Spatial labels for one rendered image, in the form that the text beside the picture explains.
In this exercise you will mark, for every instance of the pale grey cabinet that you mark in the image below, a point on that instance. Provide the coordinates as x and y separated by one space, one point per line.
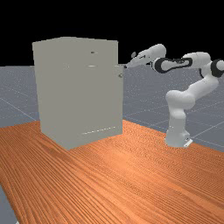
75 93

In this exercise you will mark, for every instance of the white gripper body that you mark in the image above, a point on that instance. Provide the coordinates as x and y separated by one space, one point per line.
140 59

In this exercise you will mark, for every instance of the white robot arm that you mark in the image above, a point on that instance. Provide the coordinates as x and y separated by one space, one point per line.
178 99

